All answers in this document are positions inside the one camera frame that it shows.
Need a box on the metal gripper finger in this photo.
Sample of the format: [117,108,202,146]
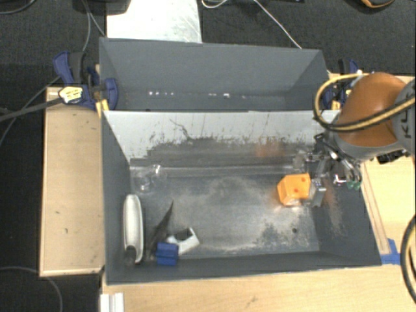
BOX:
[308,177,328,208]

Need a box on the pale wood board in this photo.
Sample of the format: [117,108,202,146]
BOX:
[38,86,107,278]

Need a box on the grey metal bin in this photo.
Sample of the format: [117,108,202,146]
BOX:
[98,36,383,285]

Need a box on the blue block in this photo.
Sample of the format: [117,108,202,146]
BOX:
[155,242,180,267]

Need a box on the orange cube with red dots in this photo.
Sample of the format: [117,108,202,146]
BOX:
[276,172,312,207]

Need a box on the white plastic holder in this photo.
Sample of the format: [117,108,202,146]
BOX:
[166,227,200,256]

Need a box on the black cylinder on white bracket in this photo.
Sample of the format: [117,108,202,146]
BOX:
[376,149,410,165]

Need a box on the clear glass thing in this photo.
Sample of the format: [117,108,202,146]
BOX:
[131,164,168,193]

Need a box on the white brush with dark handle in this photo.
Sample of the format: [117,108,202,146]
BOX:
[122,194,145,267]

